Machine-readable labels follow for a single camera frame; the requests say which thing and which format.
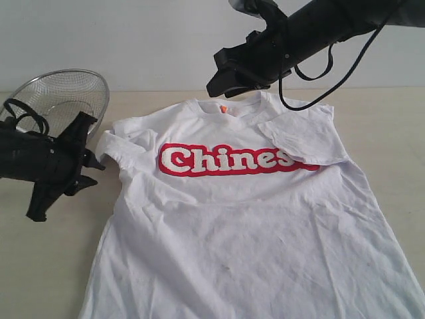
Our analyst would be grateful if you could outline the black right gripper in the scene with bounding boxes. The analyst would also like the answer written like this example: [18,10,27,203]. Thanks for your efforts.
[207,20,290,98]

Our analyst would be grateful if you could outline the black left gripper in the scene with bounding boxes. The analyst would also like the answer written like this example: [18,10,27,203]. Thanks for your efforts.
[26,112,106,222]

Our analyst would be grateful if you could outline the white t-shirt red lettering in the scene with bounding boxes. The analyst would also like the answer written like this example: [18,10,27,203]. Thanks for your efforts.
[80,92,424,318]

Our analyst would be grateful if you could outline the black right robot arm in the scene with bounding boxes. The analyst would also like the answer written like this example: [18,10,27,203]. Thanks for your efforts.
[207,0,424,98]

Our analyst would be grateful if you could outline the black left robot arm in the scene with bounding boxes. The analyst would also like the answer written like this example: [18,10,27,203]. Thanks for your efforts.
[1,112,105,222]

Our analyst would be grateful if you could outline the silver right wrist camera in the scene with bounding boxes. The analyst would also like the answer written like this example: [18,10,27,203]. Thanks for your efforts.
[228,0,287,21]

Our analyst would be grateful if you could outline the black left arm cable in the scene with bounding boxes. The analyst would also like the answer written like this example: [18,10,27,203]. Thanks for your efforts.
[0,98,49,136]

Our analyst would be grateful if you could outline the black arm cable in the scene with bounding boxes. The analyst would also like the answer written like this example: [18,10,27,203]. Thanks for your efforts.
[0,98,49,136]
[278,0,412,112]

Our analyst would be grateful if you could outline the metal wire mesh basket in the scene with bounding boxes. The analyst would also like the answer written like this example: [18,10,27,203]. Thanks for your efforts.
[9,68,110,139]

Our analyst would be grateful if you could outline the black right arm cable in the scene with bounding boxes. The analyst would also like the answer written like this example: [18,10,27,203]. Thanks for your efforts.
[278,0,412,112]

